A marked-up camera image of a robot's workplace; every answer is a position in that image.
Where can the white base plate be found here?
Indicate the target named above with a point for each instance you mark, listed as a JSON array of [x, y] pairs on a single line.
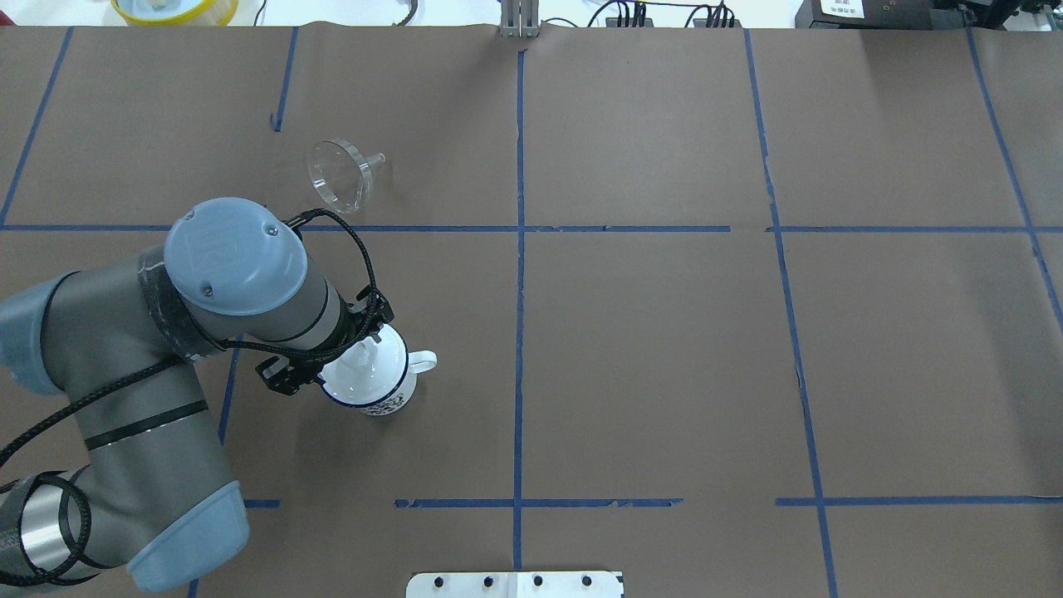
[[517, 584]]

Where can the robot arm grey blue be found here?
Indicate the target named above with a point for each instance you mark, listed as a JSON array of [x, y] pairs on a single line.
[[158, 497]]

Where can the brown paper table cover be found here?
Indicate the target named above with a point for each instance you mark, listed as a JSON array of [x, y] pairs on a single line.
[[738, 314]]

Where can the aluminium frame post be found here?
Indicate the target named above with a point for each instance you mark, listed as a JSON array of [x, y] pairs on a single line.
[[519, 19]]

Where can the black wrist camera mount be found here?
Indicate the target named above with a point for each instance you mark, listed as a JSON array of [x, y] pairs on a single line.
[[286, 376]]

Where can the white enamel cup blue rim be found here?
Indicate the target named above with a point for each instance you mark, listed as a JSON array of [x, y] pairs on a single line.
[[374, 378]]

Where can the black power supply box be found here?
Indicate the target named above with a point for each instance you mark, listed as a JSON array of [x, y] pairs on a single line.
[[884, 15]]

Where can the clear glass funnel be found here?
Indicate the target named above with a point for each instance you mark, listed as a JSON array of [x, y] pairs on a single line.
[[341, 174]]

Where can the yellow tape roll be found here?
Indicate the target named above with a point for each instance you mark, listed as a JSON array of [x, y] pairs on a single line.
[[176, 13]]

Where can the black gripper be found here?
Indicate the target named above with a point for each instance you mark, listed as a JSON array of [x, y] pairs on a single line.
[[283, 378]]

